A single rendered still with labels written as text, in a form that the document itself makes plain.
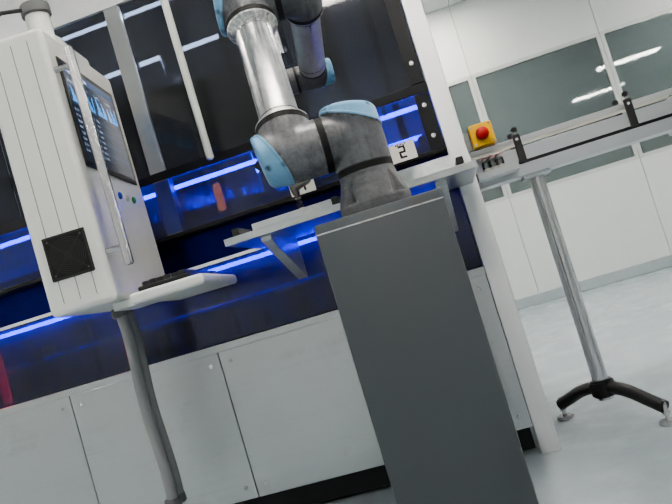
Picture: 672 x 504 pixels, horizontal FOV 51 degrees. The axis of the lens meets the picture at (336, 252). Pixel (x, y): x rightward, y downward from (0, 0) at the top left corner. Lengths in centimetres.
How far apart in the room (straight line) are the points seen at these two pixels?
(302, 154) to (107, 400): 141
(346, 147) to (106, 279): 79
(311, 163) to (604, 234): 571
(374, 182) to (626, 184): 576
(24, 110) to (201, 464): 123
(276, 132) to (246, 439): 126
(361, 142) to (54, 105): 92
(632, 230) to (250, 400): 518
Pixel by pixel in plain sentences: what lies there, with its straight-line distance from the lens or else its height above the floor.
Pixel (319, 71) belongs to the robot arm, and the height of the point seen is 124.
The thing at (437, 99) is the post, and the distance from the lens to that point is 230.
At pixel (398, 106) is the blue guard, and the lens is 230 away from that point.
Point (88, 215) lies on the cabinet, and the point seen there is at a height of 103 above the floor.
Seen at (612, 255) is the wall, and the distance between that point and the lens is 700.
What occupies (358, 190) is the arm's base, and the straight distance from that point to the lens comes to 140.
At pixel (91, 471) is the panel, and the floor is 31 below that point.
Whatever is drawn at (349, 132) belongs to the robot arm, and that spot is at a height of 95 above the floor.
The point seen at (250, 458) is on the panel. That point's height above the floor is 22.
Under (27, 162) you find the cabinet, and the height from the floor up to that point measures 121.
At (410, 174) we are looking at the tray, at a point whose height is 90.
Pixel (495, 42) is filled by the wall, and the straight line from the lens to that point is 715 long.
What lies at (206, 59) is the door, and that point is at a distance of 248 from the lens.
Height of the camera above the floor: 66
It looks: 3 degrees up
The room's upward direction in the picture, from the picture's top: 17 degrees counter-clockwise
